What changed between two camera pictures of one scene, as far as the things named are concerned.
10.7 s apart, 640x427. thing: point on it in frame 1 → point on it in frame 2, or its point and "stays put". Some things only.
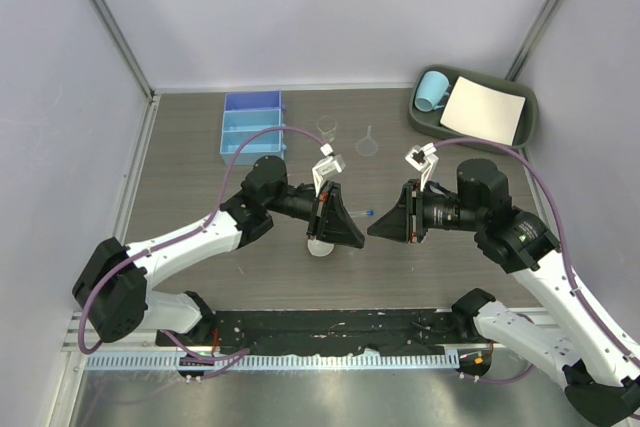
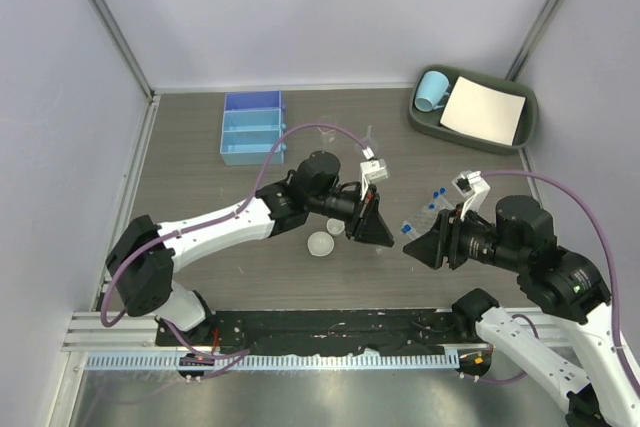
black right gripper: x=406 y=220 → x=443 y=238
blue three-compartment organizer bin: x=245 y=112 stays put
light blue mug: x=432 y=91 stays put
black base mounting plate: x=324 y=330 stays put
